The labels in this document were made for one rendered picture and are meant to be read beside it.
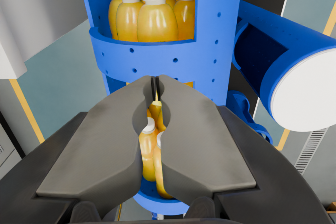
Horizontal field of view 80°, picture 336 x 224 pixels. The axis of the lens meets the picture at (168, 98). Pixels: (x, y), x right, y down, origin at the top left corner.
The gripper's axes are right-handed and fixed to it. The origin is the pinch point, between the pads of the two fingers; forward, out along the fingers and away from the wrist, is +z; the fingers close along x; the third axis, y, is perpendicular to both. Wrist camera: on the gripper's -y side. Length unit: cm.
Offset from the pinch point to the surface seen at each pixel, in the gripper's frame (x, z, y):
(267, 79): 30, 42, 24
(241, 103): 59, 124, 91
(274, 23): 40, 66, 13
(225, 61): 10.7, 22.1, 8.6
